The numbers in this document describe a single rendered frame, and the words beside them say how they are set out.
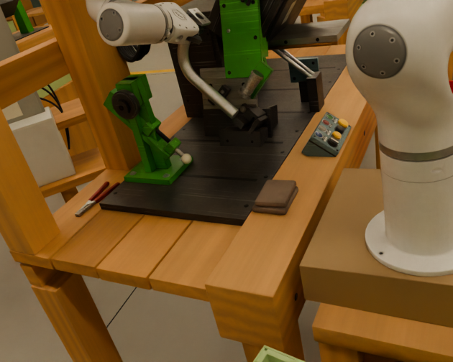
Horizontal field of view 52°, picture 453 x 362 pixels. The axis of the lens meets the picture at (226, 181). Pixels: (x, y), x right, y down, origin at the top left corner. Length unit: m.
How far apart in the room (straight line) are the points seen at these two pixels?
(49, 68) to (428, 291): 1.02
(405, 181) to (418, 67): 0.21
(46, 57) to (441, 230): 1.00
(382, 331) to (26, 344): 1.83
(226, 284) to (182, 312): 1.29
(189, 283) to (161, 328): 1.20
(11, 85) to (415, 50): 0.93
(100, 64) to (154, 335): 1.22
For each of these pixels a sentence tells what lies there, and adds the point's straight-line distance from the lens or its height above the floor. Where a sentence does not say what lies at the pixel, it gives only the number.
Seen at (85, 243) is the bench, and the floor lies 0.88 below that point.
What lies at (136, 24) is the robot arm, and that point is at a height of 1.32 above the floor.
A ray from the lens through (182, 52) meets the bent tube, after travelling 1.27.
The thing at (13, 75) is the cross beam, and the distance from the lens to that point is 1.24.
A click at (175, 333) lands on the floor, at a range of 2.07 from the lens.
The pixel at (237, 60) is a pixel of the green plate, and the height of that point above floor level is 1.12.
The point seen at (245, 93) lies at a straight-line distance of 1.28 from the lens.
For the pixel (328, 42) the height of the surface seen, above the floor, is 1.11.
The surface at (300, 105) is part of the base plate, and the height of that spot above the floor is 0.90.
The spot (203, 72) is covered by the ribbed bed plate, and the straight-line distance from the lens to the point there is 1.40.
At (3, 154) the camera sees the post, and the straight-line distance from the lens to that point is 1.10.
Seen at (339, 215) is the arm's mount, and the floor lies 0.93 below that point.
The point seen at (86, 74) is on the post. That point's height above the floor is 1.18.
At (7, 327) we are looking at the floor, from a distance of 2.53.
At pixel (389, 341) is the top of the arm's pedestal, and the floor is 0.85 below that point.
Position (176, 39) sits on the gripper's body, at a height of 1.24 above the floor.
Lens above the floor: 1.48
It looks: 30 degrees down
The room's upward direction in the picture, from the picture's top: 13 degrees counter-clockwise
